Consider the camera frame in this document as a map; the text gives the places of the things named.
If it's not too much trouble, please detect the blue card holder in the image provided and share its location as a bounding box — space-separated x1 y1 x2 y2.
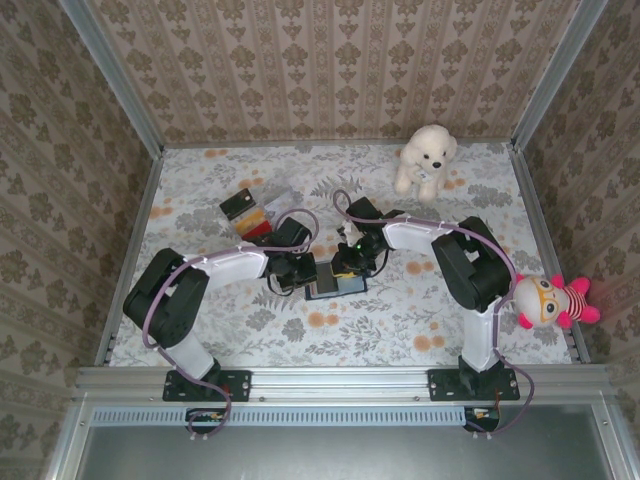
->
304 259 370 302

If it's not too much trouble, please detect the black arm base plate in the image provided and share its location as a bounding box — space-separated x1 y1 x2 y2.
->
162 368 253 403
427 368 522 403

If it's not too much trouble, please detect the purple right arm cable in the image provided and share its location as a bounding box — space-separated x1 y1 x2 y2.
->
332 189 538 442

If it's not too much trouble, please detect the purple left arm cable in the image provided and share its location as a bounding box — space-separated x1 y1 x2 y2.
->
141 208 321 444

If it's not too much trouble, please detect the grey metal lower panel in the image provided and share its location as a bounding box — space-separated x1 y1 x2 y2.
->
47 403 631 480

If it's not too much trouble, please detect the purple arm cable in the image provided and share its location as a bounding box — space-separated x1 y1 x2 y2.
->
332 189 538 442
141 208 321 444

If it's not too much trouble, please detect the aluminium frame post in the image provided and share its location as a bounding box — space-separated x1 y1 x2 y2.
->
56 0 167 157
511 0 612 152

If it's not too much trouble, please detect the floral table cloth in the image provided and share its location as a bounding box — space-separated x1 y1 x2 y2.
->
106 143 575 368

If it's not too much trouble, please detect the small black controller board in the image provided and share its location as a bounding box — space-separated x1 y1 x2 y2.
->
463 405 502 433
185 406 227 435

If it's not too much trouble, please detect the grey slotted cable duct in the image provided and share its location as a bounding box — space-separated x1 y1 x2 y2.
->
91 405 467 428

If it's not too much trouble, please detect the aluminium front frame rail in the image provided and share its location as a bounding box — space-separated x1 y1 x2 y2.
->
73 364 612 402

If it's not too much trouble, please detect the aluminium side frame rail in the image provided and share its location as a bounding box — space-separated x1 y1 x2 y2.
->
94 148 165 367
506 141 592 365

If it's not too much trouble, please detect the orange card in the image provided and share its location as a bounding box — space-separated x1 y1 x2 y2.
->
235 208 270 234

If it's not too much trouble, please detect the pink striped plush doll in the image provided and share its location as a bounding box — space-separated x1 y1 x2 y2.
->
513 273 603 332

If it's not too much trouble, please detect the white plush dog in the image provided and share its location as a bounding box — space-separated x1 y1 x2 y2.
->
393 123 459 204

